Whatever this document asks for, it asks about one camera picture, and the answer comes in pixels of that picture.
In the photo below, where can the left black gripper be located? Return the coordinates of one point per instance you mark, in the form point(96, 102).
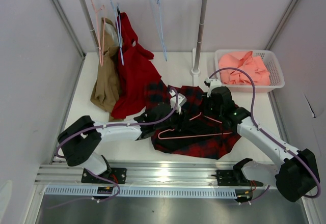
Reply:
point(180, 119)

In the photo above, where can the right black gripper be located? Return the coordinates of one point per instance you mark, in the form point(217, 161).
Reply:
point(205, 100)

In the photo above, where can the pink hanger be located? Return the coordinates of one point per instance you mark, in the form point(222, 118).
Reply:
point(99, 32)
point(193, 136)

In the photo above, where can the red plaid skirt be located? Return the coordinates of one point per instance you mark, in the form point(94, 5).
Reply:
point(213, 147)

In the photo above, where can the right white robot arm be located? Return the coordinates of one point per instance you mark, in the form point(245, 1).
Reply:
point(294, 172)

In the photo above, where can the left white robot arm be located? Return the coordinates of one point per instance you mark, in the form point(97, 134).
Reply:
point(79, 141)

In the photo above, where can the right blue hanger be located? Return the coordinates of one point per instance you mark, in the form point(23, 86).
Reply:
point(155, 6)

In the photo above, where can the blue hanger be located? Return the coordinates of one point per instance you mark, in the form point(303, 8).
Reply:
point(155, 6)
point(118, 27)

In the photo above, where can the left blue hanger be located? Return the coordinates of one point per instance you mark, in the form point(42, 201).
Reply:
point(118, 27)

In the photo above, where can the pink garment in basket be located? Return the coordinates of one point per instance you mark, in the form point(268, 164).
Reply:
point(244, 60)

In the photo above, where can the white plastic basket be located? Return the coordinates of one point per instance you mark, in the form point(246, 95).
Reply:
point(271, 63)

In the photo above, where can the red hanging garment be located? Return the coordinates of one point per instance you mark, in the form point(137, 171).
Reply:
point(135, 71)

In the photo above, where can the tan hanging garment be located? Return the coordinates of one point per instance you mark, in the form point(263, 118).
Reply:
point(107, 89)

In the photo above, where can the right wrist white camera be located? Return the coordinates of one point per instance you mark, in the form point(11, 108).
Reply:
point(212, 83)

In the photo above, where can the wrist white camera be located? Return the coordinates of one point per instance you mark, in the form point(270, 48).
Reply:
point(212, 83)
point(177, 100)

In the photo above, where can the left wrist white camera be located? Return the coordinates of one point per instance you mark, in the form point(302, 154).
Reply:
point(177, 100)

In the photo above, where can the aluminium mounting rail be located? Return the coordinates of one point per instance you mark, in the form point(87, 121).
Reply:
point(141, 174)

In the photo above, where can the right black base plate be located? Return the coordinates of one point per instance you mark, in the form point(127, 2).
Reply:
point(234, 178)

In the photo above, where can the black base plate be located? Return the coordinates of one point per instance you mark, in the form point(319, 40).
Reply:
point(234, 178)
point(118, 175)

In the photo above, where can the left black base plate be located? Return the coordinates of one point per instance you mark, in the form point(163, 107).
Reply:
point(118, 175)

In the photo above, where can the white slotted cable duct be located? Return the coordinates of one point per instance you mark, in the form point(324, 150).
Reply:
point(210, 193)

